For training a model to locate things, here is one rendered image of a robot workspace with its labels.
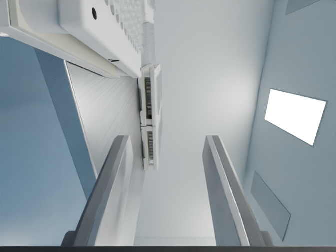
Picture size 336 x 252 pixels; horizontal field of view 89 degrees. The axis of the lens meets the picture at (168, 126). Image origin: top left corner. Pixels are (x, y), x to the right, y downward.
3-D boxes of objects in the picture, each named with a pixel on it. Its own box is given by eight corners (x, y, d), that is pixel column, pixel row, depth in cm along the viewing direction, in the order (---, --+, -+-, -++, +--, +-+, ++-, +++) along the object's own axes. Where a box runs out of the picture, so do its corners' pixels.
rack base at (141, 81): (145, 66, 91) (149, 66, 91) (147, 110, 101) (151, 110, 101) (137, 70, 69) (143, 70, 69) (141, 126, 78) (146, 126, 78)
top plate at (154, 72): (154, 65, 91) (158, 65, 91) (155, 110, 101) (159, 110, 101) (149, 70, 69) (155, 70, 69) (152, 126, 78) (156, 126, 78)
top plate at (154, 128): (155, 110, 101) (159, 110, 101) (156, 146, 111) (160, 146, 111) (152, 126, 78) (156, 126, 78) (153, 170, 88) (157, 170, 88)
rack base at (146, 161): (147, 110, 101) (151, 110, 101) (149, 146, 111) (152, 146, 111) (141, 126, 78) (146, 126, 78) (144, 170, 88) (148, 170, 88)
